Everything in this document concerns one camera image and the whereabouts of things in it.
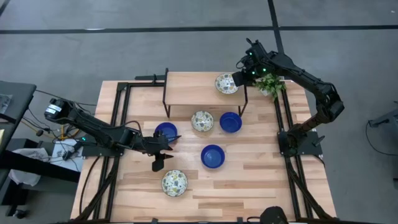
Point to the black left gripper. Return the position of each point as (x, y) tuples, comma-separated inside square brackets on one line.
[(155, 144)]

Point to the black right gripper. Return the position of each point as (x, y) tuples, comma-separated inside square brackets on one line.
[(257, 69)]

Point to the blue mini bowl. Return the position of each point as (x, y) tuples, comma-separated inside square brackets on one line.
[(212, 156), (164, 128), (230, 122)]

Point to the white patterned mini bowl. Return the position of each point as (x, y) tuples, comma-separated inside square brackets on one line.
[(225, 83), (174, 183), (202, 121)]

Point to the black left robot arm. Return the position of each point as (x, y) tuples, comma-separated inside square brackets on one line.
[(93, 126)]

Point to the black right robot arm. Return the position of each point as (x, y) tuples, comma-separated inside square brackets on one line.
[(311, 81)]

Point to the small green potted plant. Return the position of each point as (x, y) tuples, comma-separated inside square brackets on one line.
[(270, 84)]

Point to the wooden shelf with black legs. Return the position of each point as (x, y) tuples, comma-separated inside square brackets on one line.
[(192, 88)]

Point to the white paper sheet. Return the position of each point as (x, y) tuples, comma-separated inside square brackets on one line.
[(57, 158)]

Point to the black round plug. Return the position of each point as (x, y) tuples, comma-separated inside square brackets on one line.
[(39, 132)]

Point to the black table board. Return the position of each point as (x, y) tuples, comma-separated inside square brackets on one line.
[(37, 165)]

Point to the grey metal stand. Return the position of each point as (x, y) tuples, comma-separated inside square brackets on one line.
[(387, 119)]

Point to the white printed cloth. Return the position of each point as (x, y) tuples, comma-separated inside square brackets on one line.
[(26, 178)]

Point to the dark grey desk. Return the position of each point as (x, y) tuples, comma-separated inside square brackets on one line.
[(18, 99)]

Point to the black caster wheel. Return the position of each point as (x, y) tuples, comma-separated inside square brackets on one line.
[(19, 214)]

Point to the grey printed sheet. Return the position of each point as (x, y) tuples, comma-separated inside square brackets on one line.
[(4, 104)]

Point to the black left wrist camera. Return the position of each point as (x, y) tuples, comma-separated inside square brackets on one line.
[(158, 163)]

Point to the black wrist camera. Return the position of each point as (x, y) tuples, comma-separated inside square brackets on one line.
[(240, 78), (158, 163)]

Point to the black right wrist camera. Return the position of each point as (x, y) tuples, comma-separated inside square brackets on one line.
[(240, 78)]

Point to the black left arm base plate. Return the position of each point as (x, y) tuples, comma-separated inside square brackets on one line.
[(102, 153)]

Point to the black metal table frame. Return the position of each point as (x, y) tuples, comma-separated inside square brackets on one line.
[(143, 84)]

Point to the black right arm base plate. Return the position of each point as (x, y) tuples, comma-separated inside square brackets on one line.
[(311, 147)]

